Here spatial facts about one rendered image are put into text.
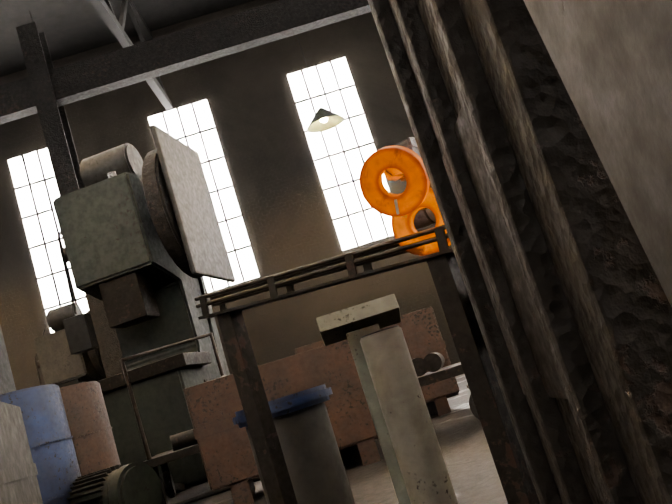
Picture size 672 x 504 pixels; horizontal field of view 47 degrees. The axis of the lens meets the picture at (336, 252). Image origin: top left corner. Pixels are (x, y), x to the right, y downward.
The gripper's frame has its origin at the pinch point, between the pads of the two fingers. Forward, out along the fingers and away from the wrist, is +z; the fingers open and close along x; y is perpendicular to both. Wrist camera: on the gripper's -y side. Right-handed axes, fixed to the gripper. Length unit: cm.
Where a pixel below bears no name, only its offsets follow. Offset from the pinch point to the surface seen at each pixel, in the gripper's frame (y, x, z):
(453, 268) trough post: -24.4, 2.7, -5.3
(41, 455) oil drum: -26, -291, -87
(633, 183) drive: -28, 65, 90
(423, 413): -56, -33, -28
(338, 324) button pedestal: -25, -51, -33
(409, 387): -48, -33, -27
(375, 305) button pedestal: -24, -42, -41
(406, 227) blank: -11.7, -4.1, -5.0
